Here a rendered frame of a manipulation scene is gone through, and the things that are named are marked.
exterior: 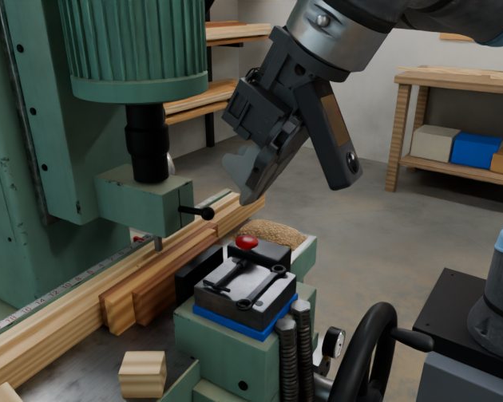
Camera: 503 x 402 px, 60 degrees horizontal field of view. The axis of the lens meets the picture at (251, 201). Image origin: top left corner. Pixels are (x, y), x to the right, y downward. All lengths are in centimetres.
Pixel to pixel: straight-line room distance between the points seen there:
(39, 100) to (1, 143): 9
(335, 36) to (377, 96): 359
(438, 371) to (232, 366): 68
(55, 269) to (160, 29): 47
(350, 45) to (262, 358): 34
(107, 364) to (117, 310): 7
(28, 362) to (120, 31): 40
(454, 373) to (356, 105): 318
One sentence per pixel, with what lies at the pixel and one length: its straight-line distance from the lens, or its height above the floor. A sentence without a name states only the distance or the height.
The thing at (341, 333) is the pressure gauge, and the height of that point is 69.
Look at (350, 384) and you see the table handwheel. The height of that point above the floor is 93.
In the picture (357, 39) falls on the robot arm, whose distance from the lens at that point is 42.
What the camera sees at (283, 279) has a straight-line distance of 55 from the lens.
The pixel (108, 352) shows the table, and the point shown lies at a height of 90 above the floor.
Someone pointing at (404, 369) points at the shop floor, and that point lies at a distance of 193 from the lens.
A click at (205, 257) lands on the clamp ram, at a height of 100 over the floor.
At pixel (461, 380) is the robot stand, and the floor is 54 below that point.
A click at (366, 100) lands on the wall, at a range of 404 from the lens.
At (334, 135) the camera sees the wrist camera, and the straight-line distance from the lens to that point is 46.
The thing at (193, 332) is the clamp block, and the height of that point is 94.
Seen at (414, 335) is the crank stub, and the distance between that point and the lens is 69.
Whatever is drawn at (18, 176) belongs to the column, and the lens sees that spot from 75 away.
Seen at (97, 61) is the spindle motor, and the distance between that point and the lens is 55.
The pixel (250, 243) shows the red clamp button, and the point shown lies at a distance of 57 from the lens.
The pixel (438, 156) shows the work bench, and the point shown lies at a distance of 347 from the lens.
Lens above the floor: 131
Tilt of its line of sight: 24 degrees down
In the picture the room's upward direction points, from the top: straight up
